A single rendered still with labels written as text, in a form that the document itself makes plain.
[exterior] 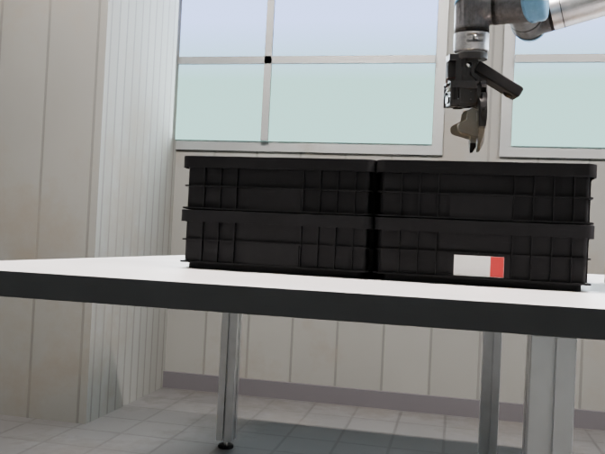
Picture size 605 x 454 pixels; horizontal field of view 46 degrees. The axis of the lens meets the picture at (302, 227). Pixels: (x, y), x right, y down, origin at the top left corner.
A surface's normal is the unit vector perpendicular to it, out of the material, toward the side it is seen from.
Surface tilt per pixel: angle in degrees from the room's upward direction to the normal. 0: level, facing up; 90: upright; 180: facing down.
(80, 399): 90
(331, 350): 90
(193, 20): 90
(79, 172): 90
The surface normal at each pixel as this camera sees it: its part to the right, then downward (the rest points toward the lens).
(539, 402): -0.21, -0.03
